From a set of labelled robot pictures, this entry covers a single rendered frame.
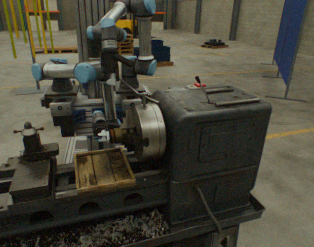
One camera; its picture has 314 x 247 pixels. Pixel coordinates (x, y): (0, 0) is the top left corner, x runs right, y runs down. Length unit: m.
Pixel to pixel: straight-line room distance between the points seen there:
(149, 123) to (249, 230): 1.53
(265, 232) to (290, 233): 0.21
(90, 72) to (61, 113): 0.48
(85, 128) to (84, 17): 0.82
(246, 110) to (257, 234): 1.35
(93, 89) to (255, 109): 1.21
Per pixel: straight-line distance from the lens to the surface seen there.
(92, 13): 2.05
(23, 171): 1.44
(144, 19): 1.78
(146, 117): 1.31
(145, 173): 1.49
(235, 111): 1.38
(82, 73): 1.52
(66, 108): 1.85
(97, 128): 1.43
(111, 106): 1.69
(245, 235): 2.45
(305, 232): 2.69
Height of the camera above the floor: 1.72
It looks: 24 degrees down
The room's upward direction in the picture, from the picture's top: 1 degrees clockwise
